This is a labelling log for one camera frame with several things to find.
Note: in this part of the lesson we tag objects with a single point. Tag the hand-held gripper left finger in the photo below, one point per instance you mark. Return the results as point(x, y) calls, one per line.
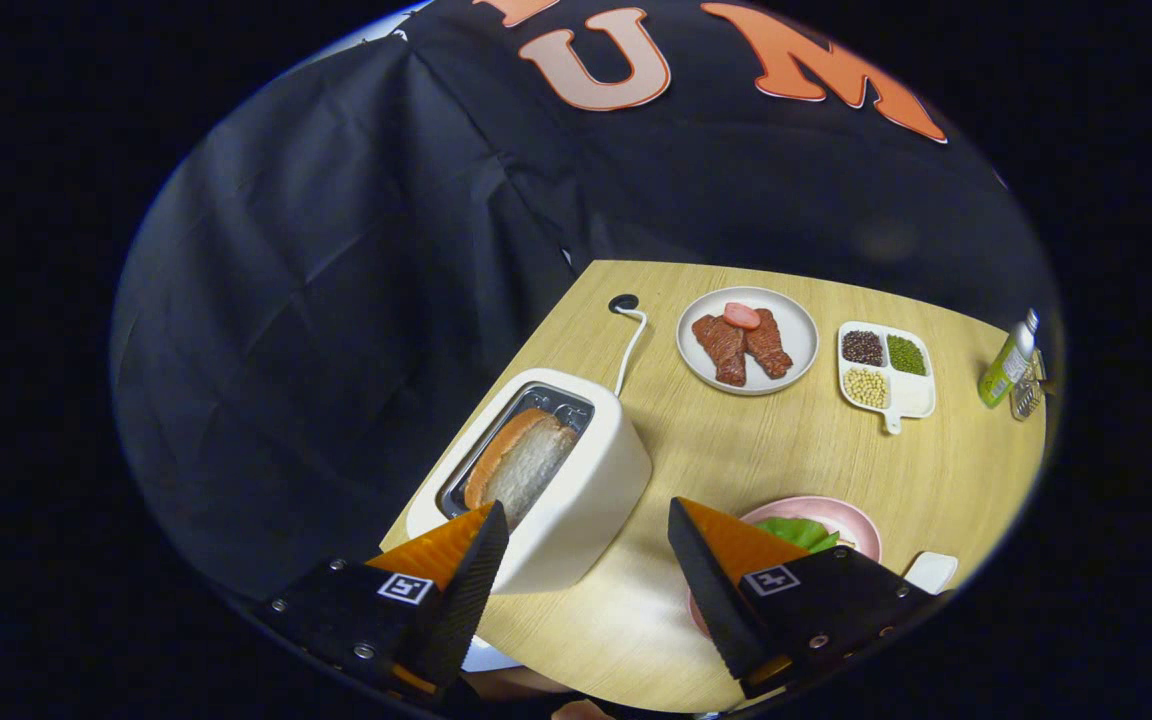
point(461, 600)

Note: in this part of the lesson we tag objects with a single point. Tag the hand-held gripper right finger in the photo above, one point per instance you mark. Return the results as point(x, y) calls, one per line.
point(711, 600)

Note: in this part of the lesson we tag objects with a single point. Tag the green lettuce leaf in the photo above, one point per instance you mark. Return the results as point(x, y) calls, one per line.
point(801, 532)

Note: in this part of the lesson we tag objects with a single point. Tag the toasted bread slice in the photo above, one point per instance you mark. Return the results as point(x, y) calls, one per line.
point(521, 465)

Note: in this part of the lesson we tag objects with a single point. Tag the white toaster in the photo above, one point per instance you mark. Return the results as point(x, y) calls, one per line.
point(586, 500)

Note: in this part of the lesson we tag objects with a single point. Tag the pink round plate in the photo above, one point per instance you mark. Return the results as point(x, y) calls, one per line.
point(856, 530)

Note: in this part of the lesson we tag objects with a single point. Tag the white square plate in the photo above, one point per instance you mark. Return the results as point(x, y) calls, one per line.
point(931, 573)

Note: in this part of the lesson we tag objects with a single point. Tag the brown meat piece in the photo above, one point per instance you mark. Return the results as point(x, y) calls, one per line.
point(723, 350)
point(769, 345)

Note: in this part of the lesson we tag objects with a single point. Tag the yellow soybeans pile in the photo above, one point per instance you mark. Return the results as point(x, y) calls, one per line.
point(866, 388)

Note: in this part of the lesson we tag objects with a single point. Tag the white divided dish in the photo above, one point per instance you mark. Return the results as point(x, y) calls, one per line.
point(911, 395)

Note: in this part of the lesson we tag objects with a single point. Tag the pink sausage slice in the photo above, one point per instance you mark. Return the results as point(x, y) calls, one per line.
point(741, 315)

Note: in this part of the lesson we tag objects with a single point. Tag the round beige plate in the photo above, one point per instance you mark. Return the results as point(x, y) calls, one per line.
point(796, 320)

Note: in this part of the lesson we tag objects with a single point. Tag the black beans pile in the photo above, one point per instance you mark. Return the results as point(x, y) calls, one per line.
point(863, 348)

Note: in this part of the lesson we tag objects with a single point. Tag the green beans pile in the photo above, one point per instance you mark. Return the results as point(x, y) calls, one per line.
point(906, 355)

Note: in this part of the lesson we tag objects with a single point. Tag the black backdrop cloth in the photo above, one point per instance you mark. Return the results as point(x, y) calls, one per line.
point(336, 300)

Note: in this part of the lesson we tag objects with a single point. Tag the green label metal bottle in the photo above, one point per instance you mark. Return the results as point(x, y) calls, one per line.
point(1004, 370)

